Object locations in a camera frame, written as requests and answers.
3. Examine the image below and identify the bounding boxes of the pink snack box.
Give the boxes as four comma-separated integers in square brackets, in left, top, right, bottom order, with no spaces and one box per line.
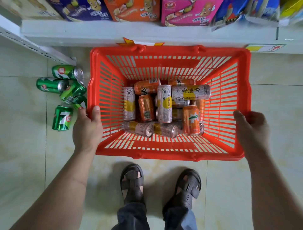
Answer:
[161,0,224,27]

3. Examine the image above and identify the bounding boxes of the person's left forearm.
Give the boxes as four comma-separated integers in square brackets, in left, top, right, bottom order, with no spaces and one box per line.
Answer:
[9,147,96,230]

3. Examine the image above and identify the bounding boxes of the yellow snack packet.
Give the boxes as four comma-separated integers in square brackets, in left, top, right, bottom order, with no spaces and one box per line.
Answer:
[278,0,303,26]

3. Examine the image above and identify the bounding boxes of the yellow starburst shelf label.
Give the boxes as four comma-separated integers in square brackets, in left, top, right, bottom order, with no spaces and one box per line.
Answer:
[117,37,165,46]

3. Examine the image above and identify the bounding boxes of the beige snack box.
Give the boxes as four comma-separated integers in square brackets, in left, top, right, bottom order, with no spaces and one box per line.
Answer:
[0,0,64,21]

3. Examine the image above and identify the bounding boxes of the orange soda can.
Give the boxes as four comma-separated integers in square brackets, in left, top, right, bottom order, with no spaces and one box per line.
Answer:
[182,105,200,136]
[138,94,155,123]
[168,79,196,87]
[192,99,206,121]

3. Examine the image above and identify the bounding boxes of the person's right black sandal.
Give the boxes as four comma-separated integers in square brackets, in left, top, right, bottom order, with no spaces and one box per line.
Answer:
[163,168,202,212]

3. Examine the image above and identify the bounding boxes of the person's right hand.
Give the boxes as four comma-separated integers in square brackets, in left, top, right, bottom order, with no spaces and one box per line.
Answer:
[233,110,271,160]

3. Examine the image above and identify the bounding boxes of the blue snack packet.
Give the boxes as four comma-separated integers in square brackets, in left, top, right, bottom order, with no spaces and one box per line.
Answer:
[211,0,281,31]

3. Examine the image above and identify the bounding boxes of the orange can with black print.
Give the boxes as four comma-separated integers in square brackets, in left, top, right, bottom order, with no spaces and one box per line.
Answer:
[134,79,161,96]

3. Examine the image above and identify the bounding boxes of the white yellow price label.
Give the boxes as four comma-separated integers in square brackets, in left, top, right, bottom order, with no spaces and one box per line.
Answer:
[245,44,286,52]

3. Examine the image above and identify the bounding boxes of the pile of silver tea cans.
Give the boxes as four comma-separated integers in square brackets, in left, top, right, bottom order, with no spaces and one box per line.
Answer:
[122,84,211,139]

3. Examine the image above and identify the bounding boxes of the person's dark grey trousers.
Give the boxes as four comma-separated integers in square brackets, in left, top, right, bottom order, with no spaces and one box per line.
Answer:
[111,202,198,230]

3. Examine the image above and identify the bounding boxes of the person's left hand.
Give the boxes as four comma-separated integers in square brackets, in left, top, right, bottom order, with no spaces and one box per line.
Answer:
[72,105,104,154]

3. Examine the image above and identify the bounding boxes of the white store shelf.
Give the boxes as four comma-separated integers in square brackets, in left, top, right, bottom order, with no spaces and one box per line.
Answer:
[0,14,303,66]

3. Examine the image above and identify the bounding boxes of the person's left black sandal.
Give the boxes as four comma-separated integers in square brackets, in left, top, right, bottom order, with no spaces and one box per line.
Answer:
[120,163,145,206]

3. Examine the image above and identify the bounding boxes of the person's black sandal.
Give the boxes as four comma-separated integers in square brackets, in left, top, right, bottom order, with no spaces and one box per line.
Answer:
[120,163,145,206]
[163,168,202,212]

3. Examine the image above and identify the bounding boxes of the orange snack box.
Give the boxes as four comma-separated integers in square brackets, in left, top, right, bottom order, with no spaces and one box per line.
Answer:
[103,0,162,23]

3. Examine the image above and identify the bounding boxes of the green soda can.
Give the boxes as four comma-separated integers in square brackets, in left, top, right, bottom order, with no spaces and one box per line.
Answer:
[72,95,88,109]
[36,78,70,94]
[59,81,87,105]
[52,65,84,81]
[52,105,73,131]

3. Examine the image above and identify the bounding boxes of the red plastic shopping basket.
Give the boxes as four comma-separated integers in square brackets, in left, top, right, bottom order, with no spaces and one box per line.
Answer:
[87,45,252,162]

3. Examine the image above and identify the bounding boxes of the dark blue snack box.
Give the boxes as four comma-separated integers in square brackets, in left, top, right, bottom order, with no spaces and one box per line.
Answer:
[46,0,113,22]

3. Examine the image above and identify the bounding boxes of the person's right forearm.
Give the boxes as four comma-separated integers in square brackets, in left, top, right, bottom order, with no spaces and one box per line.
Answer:
[245,150,303,230]

